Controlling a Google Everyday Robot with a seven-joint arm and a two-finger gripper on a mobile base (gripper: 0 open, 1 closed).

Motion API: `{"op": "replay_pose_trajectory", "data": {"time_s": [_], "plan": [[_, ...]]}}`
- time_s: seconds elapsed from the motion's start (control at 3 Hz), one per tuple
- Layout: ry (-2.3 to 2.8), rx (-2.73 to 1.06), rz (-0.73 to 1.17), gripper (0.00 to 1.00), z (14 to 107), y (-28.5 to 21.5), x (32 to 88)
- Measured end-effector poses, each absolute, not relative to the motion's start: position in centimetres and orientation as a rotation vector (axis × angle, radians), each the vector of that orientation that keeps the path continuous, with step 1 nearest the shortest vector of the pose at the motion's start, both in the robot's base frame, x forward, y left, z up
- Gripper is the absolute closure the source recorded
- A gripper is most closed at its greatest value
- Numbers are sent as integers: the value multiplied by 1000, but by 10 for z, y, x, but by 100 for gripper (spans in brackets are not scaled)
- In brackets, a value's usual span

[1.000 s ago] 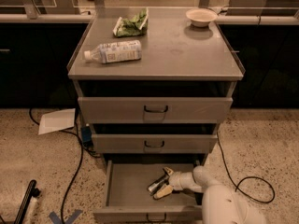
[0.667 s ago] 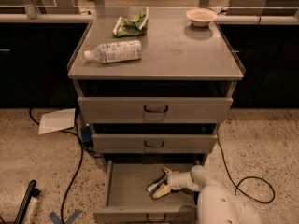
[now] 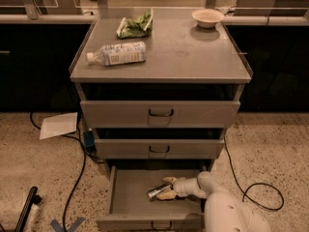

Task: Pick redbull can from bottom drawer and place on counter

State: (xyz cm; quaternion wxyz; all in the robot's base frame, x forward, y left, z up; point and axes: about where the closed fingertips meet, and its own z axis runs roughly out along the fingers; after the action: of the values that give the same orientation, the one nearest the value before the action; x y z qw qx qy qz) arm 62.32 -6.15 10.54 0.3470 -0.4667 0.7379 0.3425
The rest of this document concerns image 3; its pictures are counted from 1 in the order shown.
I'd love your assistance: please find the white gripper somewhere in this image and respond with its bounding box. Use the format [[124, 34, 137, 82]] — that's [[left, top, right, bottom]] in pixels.
[[156, 177, 207, 200]]

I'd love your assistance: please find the silver redbull can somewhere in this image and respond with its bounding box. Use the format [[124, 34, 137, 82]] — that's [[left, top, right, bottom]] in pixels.
[[147, 184, 171, 201]]

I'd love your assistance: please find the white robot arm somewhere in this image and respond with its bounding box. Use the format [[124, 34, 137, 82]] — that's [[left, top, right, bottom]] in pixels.
[[156, 171, 271, 232]]

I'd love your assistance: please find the grey middle drawer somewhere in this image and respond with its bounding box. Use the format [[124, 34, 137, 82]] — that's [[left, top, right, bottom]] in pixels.
[[95, 139, 224, 160]]

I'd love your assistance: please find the grey drawer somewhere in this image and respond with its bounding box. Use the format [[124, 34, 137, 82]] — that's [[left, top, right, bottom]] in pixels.
[[80, 101, 239, 129], [97, 165, 206, 231], [95, 139, 224, 160]]

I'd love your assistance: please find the grey bottom drawer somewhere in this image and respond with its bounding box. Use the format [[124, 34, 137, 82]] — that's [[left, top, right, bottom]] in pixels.
[[97, 165, 206, 231]]

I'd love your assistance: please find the grey metal drawer cabinet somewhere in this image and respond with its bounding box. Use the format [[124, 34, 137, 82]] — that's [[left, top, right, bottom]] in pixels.
[[70, 8, 251, 171]]

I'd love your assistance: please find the grey top drawer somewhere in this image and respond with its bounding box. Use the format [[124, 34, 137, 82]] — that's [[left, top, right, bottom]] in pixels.
[[80, 101, 239, 129]]

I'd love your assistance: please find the dark counter cabinet left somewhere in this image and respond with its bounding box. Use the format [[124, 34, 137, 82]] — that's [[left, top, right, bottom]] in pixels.
[[0, 22, 90, 112]]

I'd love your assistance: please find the blue power adapter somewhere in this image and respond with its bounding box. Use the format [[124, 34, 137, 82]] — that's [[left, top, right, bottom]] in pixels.
[[83, 130, 96, 152]]

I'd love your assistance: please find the blue tape cross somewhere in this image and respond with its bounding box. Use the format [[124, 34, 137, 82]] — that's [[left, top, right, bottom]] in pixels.
[[49, 217, 87, 232]]

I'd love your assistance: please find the white paper sheet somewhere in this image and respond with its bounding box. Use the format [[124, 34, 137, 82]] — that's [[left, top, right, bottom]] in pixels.
[[40, 112, 77, 140]]

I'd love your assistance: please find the black stand bar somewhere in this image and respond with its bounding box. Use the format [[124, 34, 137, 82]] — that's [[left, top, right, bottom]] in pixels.
[[14, 187, 42, 232]]

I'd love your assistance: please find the clear plastic water bottle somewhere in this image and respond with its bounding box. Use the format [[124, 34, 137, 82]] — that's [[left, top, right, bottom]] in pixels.
[[86, 42, 146, 67]]

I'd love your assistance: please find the green chip bag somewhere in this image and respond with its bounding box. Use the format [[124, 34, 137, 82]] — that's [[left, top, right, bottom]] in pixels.
[[116, 8, 154, 39]]

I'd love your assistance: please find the white paper bowl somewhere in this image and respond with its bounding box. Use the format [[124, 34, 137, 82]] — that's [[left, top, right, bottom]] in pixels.
[[192, 9, 225, 28]]

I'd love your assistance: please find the black cable right floor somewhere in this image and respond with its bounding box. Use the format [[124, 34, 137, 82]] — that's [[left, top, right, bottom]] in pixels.
[[223, 138, 285, 212]]

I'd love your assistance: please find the black cable floor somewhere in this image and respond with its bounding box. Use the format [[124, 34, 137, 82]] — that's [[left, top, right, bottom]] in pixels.
[[29, 111, 104, 232], [223, 138, 285, 212]]

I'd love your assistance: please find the black cable left floor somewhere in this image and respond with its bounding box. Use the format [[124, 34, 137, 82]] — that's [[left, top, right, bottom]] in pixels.
[[29, 111, 104, 232]]

